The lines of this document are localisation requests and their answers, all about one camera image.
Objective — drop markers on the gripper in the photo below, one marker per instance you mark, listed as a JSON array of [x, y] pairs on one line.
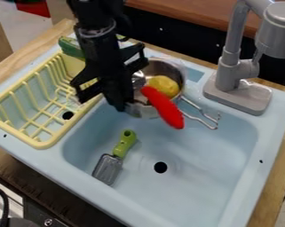
[[103, 59]]

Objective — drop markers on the silver pot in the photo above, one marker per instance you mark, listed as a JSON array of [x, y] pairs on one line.
[[164, 68]]

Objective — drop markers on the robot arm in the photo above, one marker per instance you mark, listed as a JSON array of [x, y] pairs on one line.
[[94, 13]]

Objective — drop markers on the toy sink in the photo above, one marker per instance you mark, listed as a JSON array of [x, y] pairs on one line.
[[203, 165]]

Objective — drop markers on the yellow toy lemon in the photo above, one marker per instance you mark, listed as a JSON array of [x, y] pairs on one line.
[[165, 85]]

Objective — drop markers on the red toy pepper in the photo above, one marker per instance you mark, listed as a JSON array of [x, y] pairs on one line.
[[166, 108]]

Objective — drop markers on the yellow dish rack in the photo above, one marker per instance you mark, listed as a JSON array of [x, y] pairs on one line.
[[33, 103]]

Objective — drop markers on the grey tap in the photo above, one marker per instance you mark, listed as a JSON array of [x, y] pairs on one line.
[[237, 74]]

